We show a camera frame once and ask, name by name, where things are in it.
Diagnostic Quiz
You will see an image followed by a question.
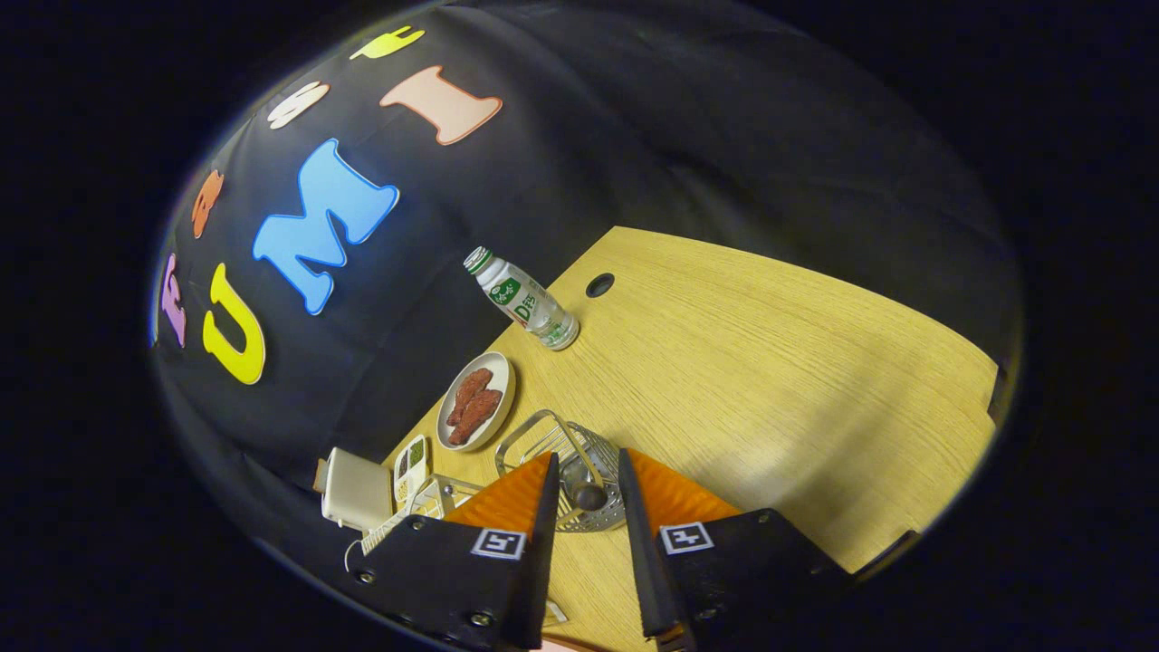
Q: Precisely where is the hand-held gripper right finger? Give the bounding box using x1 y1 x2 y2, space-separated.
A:
618 447 854 651

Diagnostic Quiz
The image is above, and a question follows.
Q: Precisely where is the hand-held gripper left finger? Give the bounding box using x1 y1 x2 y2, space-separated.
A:
347 451 562 651

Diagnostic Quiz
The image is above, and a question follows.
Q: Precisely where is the cream plastic box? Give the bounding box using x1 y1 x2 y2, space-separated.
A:
317 447 395 532

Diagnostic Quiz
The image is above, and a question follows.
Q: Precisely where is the white wire dish rack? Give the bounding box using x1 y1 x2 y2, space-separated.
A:
344 475 483 573

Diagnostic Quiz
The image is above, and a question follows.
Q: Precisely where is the white green drink bottle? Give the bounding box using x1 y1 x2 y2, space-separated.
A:
464 246 581 351

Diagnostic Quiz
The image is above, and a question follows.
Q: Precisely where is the black backdrop cloth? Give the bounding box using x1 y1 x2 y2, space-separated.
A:
149 0 1024 544

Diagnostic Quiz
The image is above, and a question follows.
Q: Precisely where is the small white compartment tray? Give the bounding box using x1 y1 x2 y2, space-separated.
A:
393 435 431 503

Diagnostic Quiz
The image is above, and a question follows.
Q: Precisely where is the small white dish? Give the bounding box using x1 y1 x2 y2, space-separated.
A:
436 351 517 453

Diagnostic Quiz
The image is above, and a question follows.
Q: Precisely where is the red-brown meat piece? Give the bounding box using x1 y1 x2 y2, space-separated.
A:
446 368 494 427
450 389 503 446

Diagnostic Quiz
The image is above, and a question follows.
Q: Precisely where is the metal wire basket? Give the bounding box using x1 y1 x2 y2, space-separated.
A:
494 409 627 533

